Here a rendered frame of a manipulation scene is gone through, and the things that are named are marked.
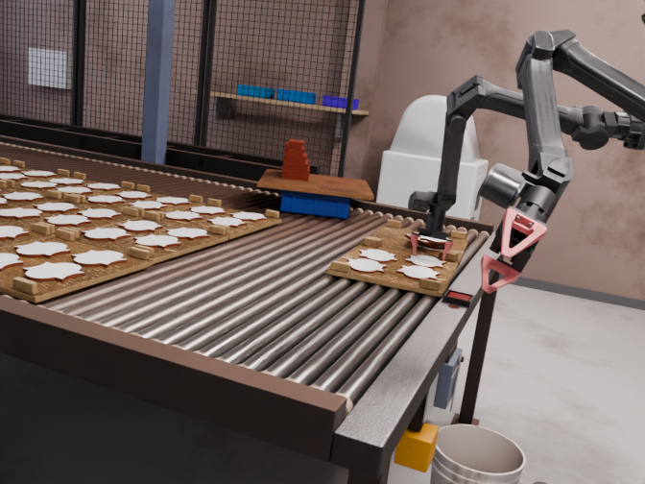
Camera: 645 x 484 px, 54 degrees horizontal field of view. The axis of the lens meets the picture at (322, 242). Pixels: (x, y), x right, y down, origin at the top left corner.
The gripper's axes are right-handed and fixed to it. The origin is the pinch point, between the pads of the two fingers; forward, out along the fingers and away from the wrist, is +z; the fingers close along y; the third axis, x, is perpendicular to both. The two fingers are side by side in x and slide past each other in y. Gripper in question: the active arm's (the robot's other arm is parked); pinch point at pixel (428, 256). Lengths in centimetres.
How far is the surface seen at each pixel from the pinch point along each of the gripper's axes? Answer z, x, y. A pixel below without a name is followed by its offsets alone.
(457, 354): 21, 49, -18
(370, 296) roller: 11.7, 44.7, 8.5
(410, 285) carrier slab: 7.6, 33.9, -0.4
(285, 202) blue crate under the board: -9, -43, 70
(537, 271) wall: 10, -366, -53
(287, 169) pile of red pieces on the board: -24, -57, 77
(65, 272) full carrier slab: 17, 85, 76
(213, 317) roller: 19, 83, 36
